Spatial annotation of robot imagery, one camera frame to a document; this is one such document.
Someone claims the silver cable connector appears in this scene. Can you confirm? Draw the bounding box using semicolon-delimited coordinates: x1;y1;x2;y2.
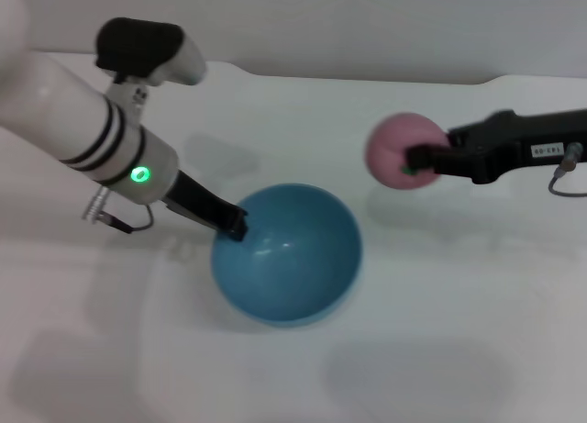
82;186;113;223

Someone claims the grey right gripper cable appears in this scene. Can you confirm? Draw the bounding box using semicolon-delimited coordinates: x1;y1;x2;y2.
548;142;587;197

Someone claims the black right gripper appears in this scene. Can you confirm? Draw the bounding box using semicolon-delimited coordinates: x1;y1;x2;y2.
405;106;587;185

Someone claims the blue bowl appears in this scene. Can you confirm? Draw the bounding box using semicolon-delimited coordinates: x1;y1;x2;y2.
210;183;363;329

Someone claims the thin left arm cable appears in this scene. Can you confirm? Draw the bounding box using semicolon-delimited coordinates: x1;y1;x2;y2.
103;205;155;235

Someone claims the pink toy peach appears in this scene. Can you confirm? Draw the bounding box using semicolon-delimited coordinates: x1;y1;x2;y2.
364;112;449;191

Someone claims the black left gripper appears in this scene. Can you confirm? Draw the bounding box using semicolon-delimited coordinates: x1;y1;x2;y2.
164;170;249;243

